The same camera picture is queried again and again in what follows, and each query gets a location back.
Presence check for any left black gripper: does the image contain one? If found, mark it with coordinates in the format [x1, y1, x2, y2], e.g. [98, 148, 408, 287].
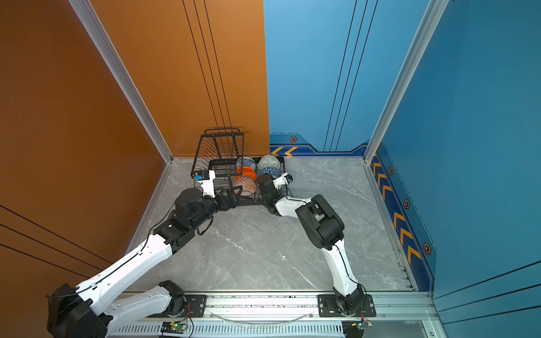
[189, 184, 241, 233]

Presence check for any red geometric pattern bowl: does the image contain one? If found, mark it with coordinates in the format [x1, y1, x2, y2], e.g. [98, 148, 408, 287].
[233, 176, 257, 197]

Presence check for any orange plastic bowl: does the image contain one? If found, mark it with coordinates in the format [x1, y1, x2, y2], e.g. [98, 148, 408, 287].
[236, 166, 257, 180]

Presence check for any green geometric pattern bowl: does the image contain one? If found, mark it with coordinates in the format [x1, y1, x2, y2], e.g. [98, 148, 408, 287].
[257, 154, 281, 170]

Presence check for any blue floral white bowl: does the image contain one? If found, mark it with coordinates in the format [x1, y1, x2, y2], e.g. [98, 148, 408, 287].
[235, 157, 257, 170]

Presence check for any black wire dish rack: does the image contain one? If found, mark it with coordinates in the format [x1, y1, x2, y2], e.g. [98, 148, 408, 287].
[191, 128, 285, 212]

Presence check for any blue dotted pattern bowl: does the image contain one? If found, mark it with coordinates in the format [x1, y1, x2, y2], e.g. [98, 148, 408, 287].
[257, 166, 281, 180]

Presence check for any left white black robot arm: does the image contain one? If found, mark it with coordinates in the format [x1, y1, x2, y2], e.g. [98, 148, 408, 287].
[46, 187, 242, 337]

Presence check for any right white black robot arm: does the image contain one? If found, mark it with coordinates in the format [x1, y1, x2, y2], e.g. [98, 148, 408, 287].
[256, 173, 368, 316]

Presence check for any left green circuit board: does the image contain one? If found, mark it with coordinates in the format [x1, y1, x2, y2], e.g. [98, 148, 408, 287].
[160, 321, 189, 337]

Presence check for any green circuit board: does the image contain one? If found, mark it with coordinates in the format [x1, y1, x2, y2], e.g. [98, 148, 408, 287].
[342, 319, 373, 338]
[160, 321, 189, 337]

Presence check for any right green circuit board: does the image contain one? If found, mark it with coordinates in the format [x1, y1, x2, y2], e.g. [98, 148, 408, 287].
[342, 319, 373, 338]

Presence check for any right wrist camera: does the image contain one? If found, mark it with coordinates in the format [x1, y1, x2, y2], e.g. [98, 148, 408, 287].
[273, 173, 293, 190]

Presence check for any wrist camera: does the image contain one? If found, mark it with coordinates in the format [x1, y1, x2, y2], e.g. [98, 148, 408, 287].
[194, 170, 216, 198]
[273, 173, 293, 190]

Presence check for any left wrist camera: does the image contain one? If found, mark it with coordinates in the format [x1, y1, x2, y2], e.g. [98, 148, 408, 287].
[194, 170, 216, 198]

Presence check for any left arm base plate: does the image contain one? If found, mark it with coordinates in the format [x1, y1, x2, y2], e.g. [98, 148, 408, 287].
[149, 294, 207, 319]

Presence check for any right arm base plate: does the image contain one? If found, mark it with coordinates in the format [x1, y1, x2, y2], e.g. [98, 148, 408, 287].
[317, 294, 377, 318]

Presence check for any aluminium front rail frame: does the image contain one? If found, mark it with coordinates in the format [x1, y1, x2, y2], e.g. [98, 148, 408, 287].
[109, 291, 446, 337]

